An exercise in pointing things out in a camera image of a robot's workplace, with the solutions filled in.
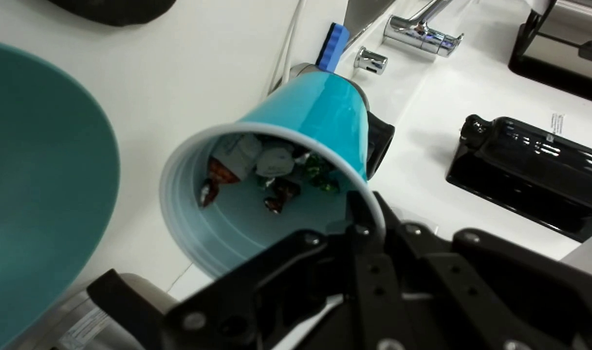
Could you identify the chrome sink faucet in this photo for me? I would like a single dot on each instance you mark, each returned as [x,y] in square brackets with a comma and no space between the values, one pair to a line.
[419,39]

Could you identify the grey candy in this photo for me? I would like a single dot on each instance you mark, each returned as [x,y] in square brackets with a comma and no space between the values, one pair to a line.
[240,156]
[275,160]

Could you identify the red candy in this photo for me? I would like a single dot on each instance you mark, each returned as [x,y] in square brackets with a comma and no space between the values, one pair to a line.
[213,185]
[279,195]

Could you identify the black table tennis paddle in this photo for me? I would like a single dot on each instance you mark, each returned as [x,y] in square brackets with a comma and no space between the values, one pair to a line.
[113,10]

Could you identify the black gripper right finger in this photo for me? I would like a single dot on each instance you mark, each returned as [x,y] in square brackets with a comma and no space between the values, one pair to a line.
[477,284]

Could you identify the steel paper towel dispenser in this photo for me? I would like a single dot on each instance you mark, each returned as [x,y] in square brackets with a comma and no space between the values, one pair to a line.
[569,39]

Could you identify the teal bowl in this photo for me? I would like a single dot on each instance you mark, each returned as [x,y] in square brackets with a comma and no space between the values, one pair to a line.
[35,195]

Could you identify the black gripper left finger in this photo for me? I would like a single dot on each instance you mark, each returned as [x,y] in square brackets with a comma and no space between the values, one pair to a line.
[257,279]

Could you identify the teal plastic cup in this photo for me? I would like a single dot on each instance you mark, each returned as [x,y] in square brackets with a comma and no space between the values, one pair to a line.
[308,109]

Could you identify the green candy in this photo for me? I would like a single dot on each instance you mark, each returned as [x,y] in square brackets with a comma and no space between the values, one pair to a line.
[322,176]

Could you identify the blue sponge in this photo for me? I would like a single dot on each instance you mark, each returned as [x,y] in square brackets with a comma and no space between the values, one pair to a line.
[333,45]

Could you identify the black glossy wall dispenser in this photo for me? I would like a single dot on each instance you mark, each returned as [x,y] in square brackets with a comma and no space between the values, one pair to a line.
[536,168]

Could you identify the small chrome sink fitting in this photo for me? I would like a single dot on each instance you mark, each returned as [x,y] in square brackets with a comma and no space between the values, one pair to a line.
[370,59]

